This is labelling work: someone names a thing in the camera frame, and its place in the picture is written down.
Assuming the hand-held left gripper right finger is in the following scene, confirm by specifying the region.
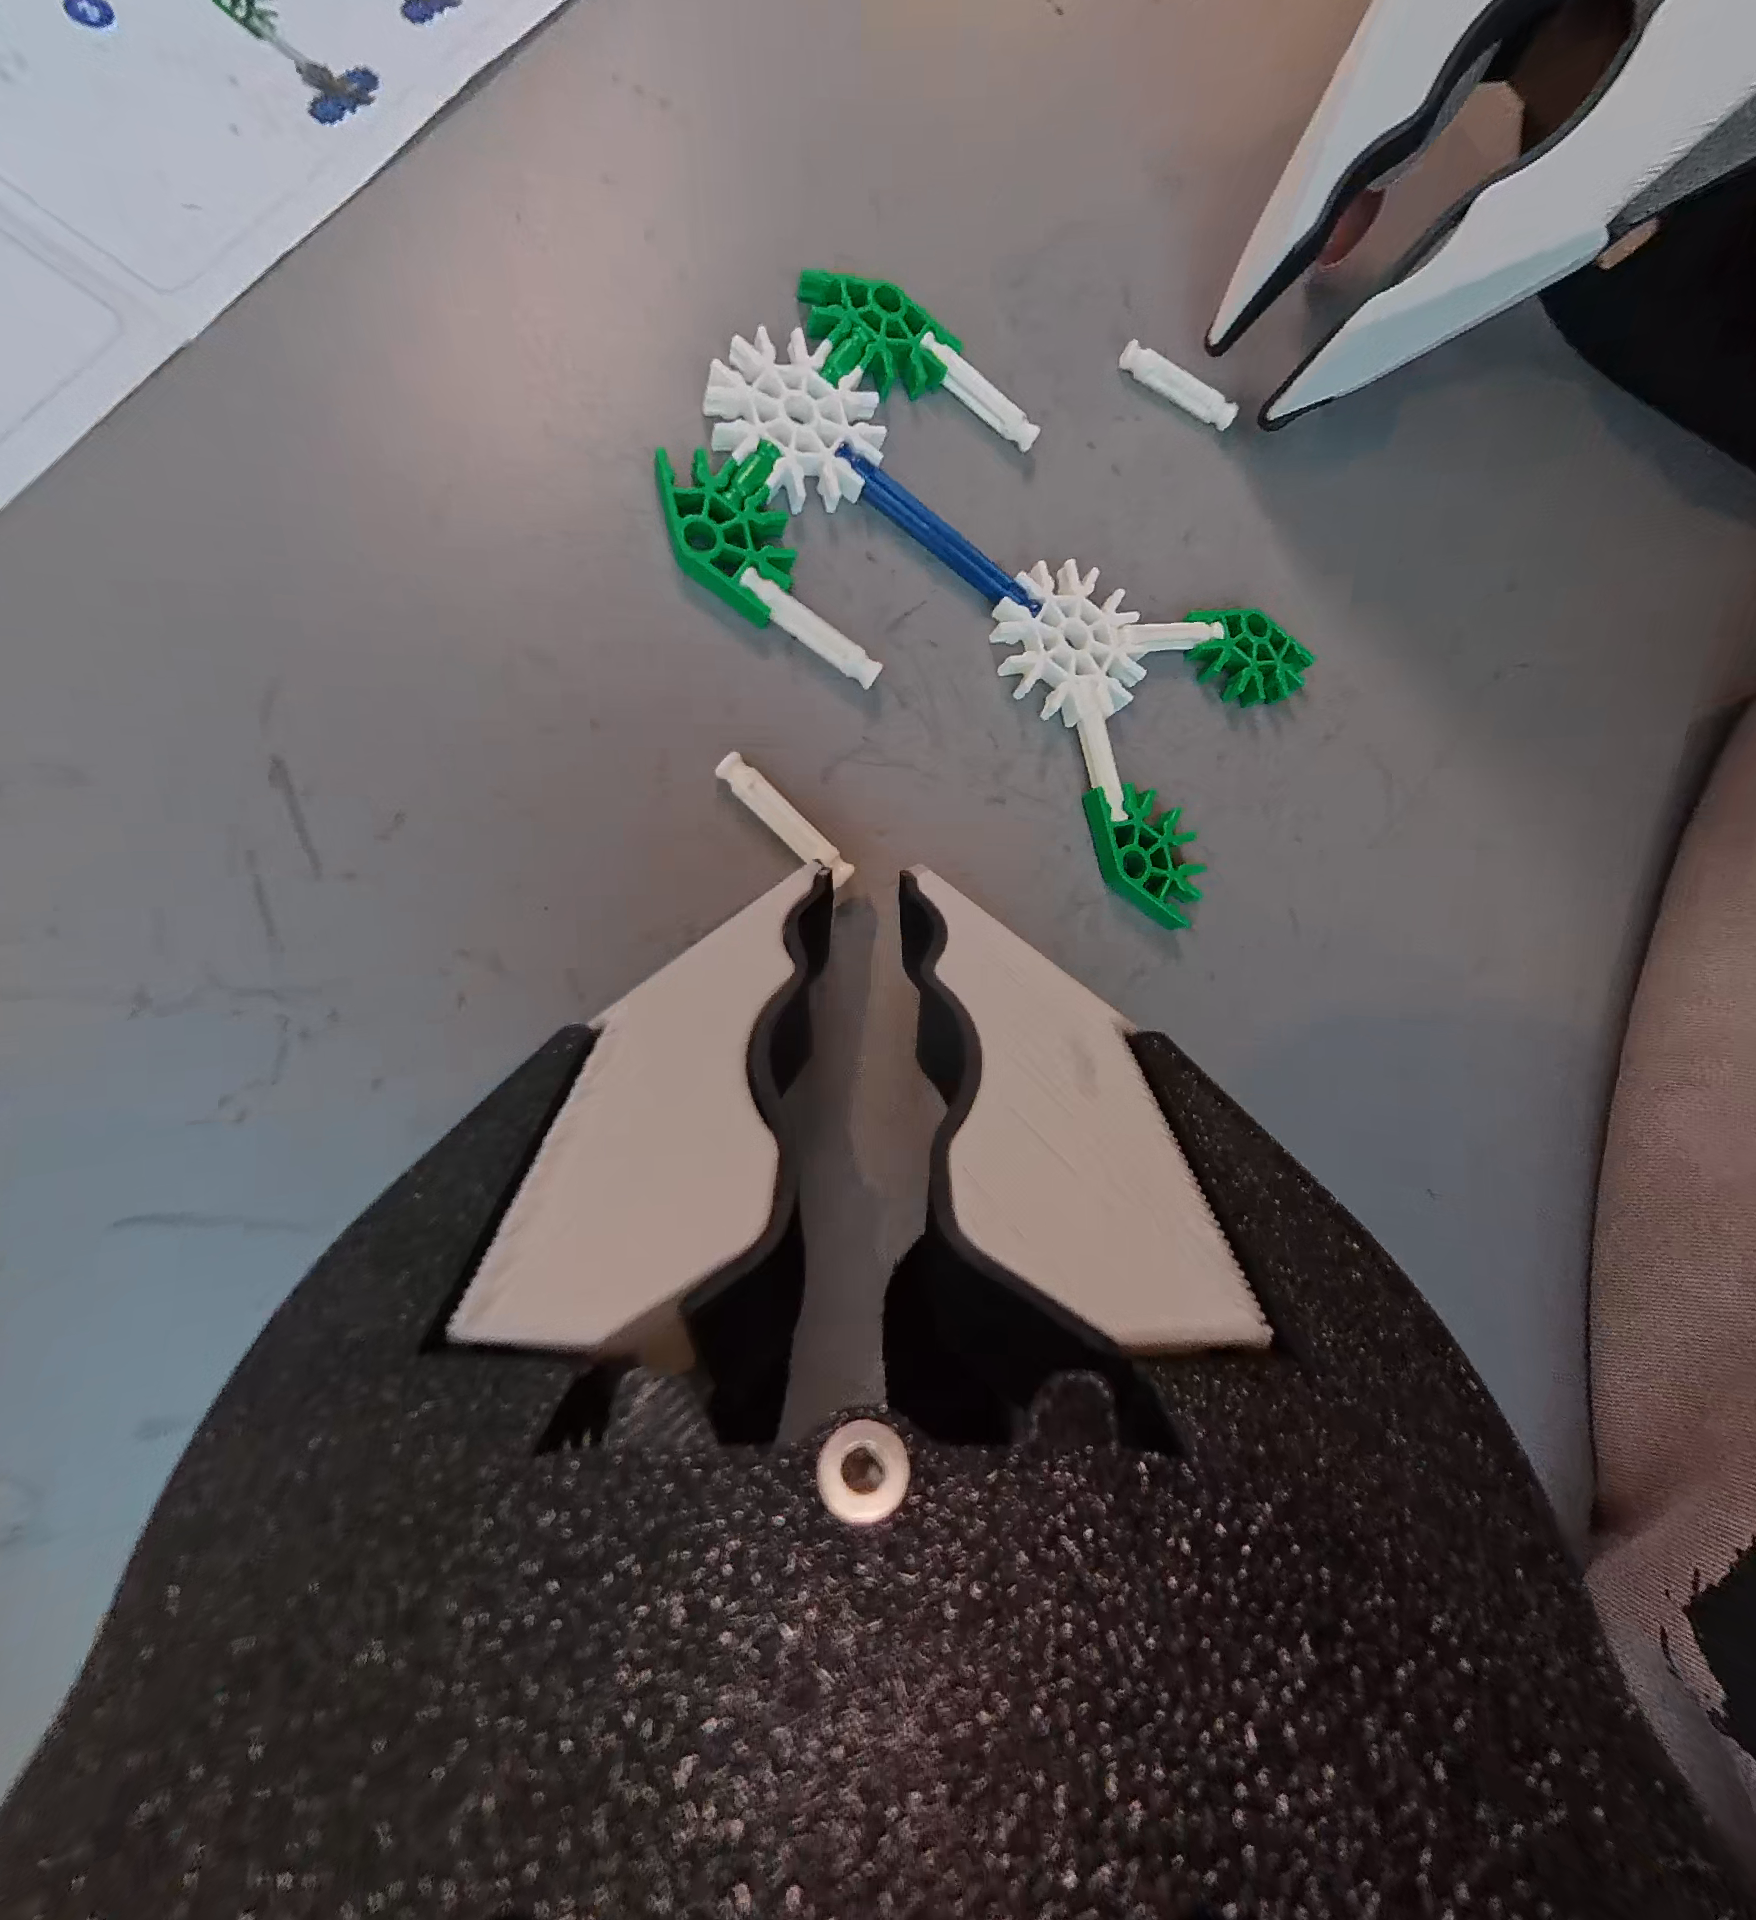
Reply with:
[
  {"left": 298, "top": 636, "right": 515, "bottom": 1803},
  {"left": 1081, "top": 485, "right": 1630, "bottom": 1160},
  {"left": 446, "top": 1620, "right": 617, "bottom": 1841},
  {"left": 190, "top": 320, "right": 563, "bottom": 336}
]
[{"left": 895, "top": 869, "right": 1274, "bottom": 1357}]

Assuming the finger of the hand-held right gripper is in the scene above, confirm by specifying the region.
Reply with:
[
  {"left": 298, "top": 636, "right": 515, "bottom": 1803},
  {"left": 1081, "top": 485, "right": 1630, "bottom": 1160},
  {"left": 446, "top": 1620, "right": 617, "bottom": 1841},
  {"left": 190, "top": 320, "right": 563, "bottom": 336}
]
[
  {"left": 1206, "top": 0, "right": 1495, "bottom": 360},
  {"left": 1254, "top": 0, "right": 1756, "bottom": 435}
]

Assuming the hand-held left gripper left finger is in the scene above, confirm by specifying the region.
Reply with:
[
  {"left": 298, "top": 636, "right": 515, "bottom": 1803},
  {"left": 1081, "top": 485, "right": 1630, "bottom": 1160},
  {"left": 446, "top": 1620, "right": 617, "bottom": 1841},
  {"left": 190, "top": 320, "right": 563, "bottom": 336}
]
[{"left": 446, "top": 869, "right": 840, "bottom": 1374}]

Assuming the green fan toy connector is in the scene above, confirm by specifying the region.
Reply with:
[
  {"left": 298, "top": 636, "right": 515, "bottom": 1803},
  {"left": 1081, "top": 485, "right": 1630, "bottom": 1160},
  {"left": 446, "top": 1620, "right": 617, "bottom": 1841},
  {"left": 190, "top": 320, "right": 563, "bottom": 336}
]
[
  {"left": 1190, "top": 604, "right": 1317, "bottom": 710},
  {"left": 1081, "top": 785, "right": 1211, "bottom": 937}
]

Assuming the white snowflake toy connector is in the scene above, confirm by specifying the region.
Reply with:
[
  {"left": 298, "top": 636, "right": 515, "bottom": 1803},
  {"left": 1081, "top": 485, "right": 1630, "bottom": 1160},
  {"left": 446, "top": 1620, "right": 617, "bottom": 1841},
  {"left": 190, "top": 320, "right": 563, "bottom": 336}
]
[{"left": 987, "top": 559, "right": 1152, "bottom": 732}]

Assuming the green white toy connector assembly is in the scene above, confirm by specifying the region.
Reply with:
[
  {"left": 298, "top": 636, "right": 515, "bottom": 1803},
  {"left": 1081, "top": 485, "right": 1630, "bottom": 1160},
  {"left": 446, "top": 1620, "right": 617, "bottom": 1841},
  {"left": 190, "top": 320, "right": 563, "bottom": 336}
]
[{"left": 654, "top": 266, "right": 1047, "bottom": 698}]

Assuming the grey desk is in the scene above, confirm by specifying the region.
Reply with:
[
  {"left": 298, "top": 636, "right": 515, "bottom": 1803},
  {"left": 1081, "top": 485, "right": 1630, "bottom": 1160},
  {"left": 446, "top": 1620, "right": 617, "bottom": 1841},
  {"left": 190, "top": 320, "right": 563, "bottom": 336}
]
[{"left": 0, "top": 0, "right": 1756, "bottom": 1803}]

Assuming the folded paper instruction sheet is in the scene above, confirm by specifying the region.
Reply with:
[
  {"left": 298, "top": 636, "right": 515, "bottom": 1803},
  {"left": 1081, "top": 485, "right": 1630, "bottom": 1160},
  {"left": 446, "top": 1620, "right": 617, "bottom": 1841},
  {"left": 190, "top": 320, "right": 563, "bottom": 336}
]
[{"left": 0, "top": 0, "right": 574, "bottom": 582}]

